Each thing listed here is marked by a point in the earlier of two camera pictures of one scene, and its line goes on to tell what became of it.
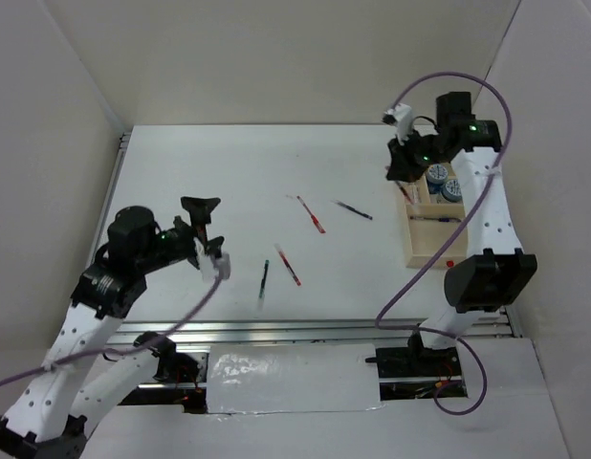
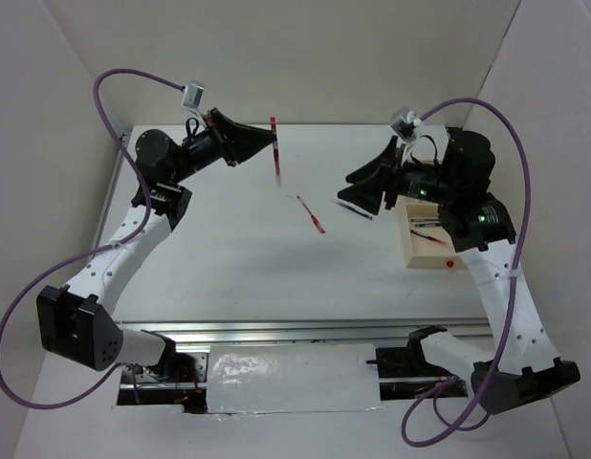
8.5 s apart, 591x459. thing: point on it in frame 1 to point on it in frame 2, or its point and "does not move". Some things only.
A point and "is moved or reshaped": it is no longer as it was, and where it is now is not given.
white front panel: [292, 378] does not move
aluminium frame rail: [304, 332] does not move
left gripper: [201, 209] to [237, 142]
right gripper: [402, 168] to [386, 171]
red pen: [404, 192] is moved or reshaped
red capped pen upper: [313, 217] does not move
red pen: [287, 264] to [274, 145]
